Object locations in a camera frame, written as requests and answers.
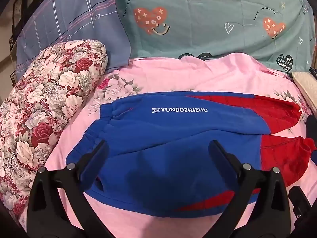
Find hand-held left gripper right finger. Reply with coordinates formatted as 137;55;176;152
201;140;291;238

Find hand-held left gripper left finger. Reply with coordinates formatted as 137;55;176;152
27;140;117;238

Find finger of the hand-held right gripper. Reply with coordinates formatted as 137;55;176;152
288;185;311;219

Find blue and red pants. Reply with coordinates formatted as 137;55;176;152
66;91;317;219

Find red and white floral quilt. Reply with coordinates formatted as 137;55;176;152
0;39;109;226

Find dark navy cloth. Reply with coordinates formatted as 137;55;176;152
306;115;317;140

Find pink floral bedsheet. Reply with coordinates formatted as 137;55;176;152
21;52;317;238

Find cream textured cushion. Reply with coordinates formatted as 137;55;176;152
291;71;317;110

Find green heart-print pillow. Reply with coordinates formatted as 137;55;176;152
113;0;317;74

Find blue plaid pillow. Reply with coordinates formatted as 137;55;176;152
15;0;132;74

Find dark framed furniture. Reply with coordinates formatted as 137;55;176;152
0;0;40;80

